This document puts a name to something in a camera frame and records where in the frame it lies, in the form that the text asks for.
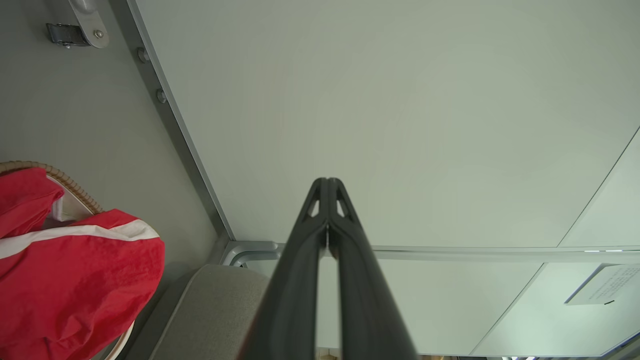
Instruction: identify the grey fabric sofa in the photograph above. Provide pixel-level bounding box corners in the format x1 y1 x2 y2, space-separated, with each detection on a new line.
125 264 274 360

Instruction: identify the grey metal partition frame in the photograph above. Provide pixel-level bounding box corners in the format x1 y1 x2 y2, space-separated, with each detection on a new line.
107 0 640 267

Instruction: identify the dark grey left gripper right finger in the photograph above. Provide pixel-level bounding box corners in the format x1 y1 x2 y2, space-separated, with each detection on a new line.
328 178 419 360

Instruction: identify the white paper notice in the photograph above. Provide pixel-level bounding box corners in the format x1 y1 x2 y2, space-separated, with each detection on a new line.
564 263 640 306

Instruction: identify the grey metal caster wheel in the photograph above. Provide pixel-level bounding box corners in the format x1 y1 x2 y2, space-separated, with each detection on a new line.
45 0 110 50

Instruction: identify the woven wicker laundry basket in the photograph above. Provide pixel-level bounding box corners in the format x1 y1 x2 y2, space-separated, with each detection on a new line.
0 160 136 360

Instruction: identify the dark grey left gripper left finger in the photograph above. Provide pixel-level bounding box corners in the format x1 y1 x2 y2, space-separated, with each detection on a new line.
239 178 329 360

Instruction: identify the red and white shirt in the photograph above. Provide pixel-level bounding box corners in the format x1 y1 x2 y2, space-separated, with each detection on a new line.
0 167 166 360

